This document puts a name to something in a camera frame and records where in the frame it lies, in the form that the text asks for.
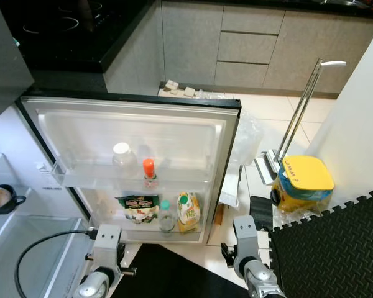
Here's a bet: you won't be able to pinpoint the yellow blue mop bucket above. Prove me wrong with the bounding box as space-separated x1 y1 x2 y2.
270 155 336 215

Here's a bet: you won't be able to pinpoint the black foam puzzle mat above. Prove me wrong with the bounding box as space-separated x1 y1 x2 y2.
249 191 373 298

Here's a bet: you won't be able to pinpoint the grey metal mop plate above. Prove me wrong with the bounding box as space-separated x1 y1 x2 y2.
254 149 279 186

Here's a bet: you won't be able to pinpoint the green snack packet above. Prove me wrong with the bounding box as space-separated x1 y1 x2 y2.
116 194 162 225

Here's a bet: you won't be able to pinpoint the clear jar white cap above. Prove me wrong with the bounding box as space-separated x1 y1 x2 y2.
111 142 138 178

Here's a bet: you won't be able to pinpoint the small bottle green cap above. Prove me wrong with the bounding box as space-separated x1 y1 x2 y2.
158 199 177 234

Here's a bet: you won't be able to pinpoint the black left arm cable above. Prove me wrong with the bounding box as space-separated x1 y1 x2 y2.
15 229 99 298

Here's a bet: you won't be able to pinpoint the bottle with orange cap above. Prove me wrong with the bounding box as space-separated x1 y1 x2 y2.
141 157 158 189

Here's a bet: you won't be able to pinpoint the clear crisper drawer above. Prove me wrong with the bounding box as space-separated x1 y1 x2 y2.
0 214 95 298

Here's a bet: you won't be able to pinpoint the silver mop handle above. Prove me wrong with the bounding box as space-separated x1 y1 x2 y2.
276 58 348 163

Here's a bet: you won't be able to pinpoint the beige round food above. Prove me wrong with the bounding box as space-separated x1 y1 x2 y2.
0 188 14 209

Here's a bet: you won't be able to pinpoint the yellow green pouch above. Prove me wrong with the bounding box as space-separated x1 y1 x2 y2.
175 191 203 234

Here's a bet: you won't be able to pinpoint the grey kitchen cabinets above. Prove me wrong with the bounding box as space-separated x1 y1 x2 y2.
103 0 373 95

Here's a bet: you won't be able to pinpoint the dark blue mug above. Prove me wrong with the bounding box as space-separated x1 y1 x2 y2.
0 184 27 215

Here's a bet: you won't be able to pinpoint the grey fridge door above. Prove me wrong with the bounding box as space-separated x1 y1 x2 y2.
18 88 242 246

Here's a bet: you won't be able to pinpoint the grey fridge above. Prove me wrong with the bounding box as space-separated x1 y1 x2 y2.
0 0 242 298

